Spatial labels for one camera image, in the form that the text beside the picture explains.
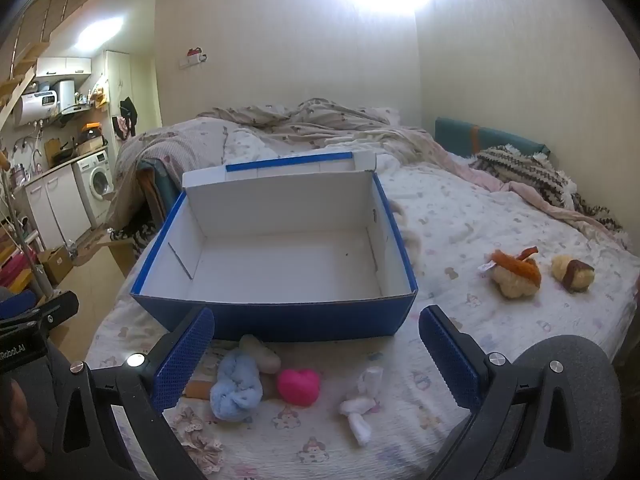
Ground striped knitted blanket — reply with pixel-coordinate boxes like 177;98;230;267
472;145;623;233

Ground white kitchen base cabinet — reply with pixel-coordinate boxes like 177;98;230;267
24;162;93;251

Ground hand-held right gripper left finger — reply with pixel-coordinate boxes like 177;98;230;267
52;305;216;480

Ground wooden staircase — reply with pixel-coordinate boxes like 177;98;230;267
0;35;53;128

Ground white water heater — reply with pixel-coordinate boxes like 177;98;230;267
12;91;60;127

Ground white washing machine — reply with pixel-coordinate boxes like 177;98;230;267
73;149;116;223

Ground cream plush toy brown stripe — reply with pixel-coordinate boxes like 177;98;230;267
551;255;596;293

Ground tall white cupboard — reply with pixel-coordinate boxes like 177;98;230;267
103;50;133;153

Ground white sock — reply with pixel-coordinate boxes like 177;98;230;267
338;366;385;447

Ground light blue plush cloth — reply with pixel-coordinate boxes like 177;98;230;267
210;349;264;422

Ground blue cardboard box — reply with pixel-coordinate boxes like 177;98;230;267
129;151;419;345

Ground white wall cabinet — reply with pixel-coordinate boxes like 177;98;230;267
36;57;92;78

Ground dark hanging clothes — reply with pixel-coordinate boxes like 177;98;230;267
118;96;138;138

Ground pink heart plush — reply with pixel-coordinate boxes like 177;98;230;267
277;368;321;407

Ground beige printed quilt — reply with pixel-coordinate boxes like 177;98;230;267
114;97;451;196

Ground teal headboard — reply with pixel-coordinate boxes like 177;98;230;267
434;117;551;161

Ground person's left hand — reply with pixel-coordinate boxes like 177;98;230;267
0;377;32;477

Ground cream plush toy orange top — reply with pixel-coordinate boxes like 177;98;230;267
477;245;543;300

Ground red and yellow rack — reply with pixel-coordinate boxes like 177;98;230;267
0;247;38;293

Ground floral beige scrunchie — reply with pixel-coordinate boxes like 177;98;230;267
169;406;224;471

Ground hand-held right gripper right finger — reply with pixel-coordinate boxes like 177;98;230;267
419;305;581;480

